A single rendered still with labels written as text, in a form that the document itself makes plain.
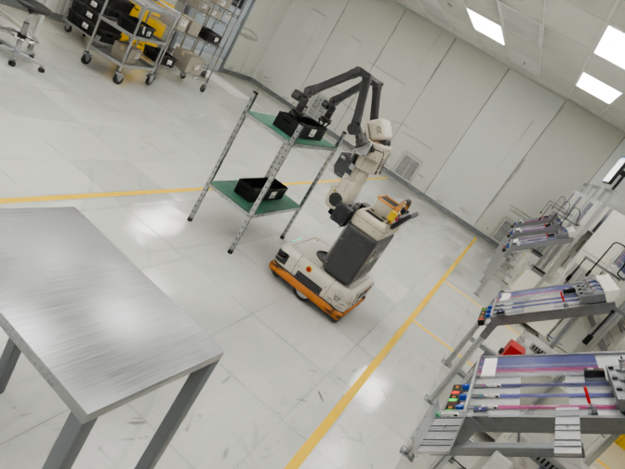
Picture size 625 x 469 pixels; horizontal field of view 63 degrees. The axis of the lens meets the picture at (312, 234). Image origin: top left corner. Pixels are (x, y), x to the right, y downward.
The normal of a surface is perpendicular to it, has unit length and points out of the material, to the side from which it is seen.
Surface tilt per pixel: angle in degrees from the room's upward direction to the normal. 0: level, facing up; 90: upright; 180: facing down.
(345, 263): 90
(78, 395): 0
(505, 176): 90
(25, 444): 0
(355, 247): 90
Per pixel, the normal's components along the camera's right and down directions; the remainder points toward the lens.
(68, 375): 0.50, -0.81
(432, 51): -0.39, 0.11
